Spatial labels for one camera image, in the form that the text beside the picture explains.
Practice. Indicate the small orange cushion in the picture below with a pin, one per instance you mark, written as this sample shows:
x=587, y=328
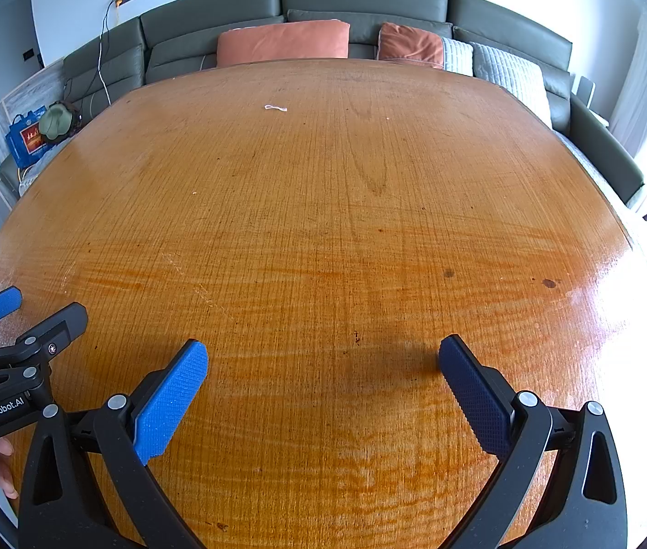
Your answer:
x=409, y=46

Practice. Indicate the small grey striped cushion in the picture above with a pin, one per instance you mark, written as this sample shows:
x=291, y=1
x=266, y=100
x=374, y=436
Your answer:
x=458, y=56

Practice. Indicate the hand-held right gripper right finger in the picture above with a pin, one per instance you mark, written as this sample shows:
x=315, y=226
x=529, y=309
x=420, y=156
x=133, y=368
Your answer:
x=475, y=394

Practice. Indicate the large grey striped cushion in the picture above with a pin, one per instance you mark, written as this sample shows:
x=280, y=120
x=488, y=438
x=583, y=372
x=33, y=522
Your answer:
x=512, y=77

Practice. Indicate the white rubber band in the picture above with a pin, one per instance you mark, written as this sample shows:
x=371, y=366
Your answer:
x=275, y=107

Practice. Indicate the person's left hand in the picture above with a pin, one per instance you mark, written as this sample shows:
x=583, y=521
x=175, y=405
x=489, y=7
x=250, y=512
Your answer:
x=3, y=463

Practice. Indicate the green hat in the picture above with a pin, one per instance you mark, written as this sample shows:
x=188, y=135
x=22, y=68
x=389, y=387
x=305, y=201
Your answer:
x=56, y=120

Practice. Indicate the large orange cushion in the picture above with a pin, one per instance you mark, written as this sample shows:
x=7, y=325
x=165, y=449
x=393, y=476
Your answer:
x=283, y=43

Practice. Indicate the blue shopping bag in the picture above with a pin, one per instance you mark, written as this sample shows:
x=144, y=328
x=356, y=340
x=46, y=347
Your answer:
x=26, y=140

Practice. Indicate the white curtain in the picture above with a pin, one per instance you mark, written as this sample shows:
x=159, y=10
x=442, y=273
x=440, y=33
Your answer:
x=644, y=80

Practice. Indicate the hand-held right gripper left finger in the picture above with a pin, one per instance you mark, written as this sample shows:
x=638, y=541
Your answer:
x=172, y=400

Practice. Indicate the grey chair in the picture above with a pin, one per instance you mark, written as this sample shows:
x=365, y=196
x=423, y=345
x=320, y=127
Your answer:
x=585, y=91

